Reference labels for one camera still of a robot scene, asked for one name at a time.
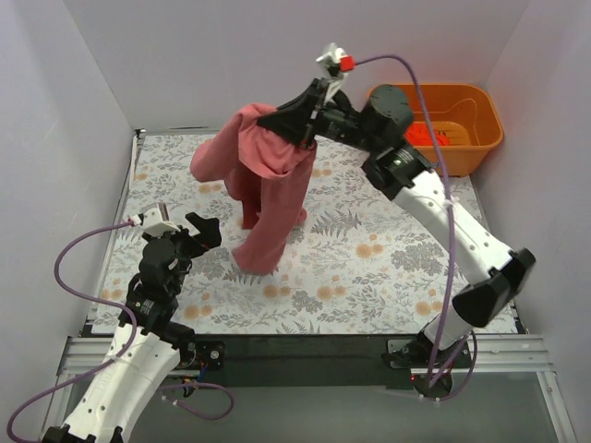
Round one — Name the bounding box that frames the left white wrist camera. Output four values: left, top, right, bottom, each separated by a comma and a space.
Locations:
128, 202, 181, 237

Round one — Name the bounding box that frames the aluminium rail frame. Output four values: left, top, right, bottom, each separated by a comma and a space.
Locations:
44, 326, 576, 442

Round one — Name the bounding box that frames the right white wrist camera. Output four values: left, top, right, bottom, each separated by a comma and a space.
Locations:
316, 42, 356, 103

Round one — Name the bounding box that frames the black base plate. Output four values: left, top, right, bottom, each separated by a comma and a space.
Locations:
176, 334, 428, 389

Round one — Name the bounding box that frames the orange t shirt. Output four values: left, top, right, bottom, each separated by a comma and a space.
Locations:
404, 122, 451, 147

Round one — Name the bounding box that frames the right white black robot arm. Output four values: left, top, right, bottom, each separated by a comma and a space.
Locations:
257, 79, 536, 367

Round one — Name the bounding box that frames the orange plastic basket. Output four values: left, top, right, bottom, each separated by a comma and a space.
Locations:
367, 82, 505, 178

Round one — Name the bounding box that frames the pink t shirt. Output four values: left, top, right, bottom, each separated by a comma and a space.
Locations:
189, 103, 317, 274

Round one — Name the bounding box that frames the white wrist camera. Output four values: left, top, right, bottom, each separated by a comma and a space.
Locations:
128, 202, 181, 237
316, 42, 356, 103

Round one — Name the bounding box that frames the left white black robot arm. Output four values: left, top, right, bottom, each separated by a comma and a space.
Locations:
42, 205, 222, 442

